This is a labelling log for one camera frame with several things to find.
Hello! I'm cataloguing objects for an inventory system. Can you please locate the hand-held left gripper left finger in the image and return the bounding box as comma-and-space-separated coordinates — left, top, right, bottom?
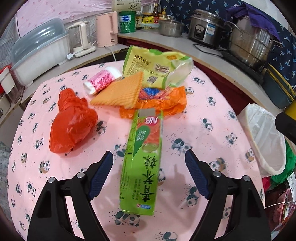
27, 151, 114, 241

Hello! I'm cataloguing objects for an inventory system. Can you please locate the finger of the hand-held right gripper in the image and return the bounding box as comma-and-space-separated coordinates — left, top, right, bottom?
275, 112, 296, 141

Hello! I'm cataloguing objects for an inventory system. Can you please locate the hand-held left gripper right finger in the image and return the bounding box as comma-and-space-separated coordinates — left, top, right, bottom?
184, 149, 271, 241

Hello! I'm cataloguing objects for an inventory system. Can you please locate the white plastic-lined bin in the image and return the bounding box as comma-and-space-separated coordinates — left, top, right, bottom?
245, 103, 287, 176

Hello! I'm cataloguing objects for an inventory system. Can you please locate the green carton box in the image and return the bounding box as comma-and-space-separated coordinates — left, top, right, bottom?
119, 109, 164, 216

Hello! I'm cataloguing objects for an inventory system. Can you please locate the red plastic bag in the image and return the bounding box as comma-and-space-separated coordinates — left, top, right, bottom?
49, 88, 99, 154

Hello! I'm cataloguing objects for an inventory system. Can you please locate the orange snack wrapper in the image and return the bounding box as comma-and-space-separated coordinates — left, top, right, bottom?
119, 86, 188, 119

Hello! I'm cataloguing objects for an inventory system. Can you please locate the orange ridged wafer sheet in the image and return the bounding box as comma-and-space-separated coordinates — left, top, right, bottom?
90, 71, 144, 109

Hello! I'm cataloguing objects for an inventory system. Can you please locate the pink white small bottle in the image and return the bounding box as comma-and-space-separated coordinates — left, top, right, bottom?
83, 66, 122, 95

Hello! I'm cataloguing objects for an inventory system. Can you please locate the yellow-green snack bag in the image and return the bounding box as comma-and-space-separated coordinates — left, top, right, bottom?
122, 45, 193, 90

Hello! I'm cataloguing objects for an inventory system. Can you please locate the yellow electric pot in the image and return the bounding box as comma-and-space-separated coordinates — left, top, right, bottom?
284, 102, 296, 115

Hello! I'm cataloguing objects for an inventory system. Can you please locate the blue yellow-rimmed basin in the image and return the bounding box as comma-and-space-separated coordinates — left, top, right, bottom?
262, 72, 293, 109
268, 64, 296, 92

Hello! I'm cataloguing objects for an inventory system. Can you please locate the green plastic bag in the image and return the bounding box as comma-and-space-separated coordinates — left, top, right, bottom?
272, 139, 296, 183

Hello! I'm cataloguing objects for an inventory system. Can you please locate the pink panda print tablecloth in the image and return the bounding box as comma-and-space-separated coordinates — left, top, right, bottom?
7, 59, 266, 241

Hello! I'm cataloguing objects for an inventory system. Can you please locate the black induction cooker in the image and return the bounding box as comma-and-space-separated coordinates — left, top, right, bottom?
218, 50, 265, 85

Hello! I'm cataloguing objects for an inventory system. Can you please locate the pink plastic basket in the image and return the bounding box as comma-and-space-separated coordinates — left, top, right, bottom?
266, 187, 296, 224

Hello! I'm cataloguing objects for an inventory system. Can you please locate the large steel steamer pot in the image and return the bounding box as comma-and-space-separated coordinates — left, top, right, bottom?
224, 16, 282, 71

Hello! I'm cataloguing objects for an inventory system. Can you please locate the grey floral blanket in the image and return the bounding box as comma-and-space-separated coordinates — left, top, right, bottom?
0, 141, 12, 223

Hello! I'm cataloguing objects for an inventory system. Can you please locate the purple cloth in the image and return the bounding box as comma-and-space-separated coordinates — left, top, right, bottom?
225, 5, 281, 41

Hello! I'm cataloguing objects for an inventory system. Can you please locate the white dish box clear lid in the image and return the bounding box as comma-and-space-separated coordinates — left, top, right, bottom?
10, 18, 71, 88

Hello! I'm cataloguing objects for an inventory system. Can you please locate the silver rice cooker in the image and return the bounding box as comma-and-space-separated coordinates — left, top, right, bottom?
187, 9, 226, 48

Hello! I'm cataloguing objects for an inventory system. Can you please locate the white square container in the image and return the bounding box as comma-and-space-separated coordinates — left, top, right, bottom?
0, 67, 15, 94

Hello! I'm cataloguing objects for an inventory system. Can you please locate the glass kettle white base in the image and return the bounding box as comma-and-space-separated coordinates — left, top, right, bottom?
67, 20, 96, 58

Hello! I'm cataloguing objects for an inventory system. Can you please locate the pink electric kettle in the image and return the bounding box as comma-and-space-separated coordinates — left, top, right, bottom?
95, 11, 119, 48

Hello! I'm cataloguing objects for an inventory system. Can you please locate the small steel lidded pot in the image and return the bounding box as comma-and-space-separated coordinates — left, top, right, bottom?
158, 19, 185, 37

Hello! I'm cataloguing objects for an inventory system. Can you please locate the green tin can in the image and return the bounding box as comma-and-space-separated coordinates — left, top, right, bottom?
118, 10, 136, 33

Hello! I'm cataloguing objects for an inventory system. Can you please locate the small clear food container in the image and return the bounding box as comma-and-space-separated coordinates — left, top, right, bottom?
142, 23, 160, 32

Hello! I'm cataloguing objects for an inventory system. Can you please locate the grey crinkled sheet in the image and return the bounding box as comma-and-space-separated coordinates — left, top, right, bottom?
0, 28, 23, 67

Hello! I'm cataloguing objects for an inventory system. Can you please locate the navy floral print cloth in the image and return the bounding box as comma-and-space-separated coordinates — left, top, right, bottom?
159, 0, 296, 81

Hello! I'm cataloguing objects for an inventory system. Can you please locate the yellow-label jar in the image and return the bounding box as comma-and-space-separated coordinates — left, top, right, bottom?
142, 14, 155, 25

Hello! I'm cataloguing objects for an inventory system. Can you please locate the white plant print carton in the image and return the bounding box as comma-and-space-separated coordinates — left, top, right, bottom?
112, 0, 142, 12

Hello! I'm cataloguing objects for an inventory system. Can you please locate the pink dotted cloth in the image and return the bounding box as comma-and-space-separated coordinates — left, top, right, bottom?
14, 0, 114, 32

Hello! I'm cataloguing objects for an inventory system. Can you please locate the black power cable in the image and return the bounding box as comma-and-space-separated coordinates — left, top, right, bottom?
193, 44, 228, 51

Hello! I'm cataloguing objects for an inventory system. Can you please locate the white kettle cord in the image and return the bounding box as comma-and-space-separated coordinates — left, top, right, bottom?
106, 45, 116, 62

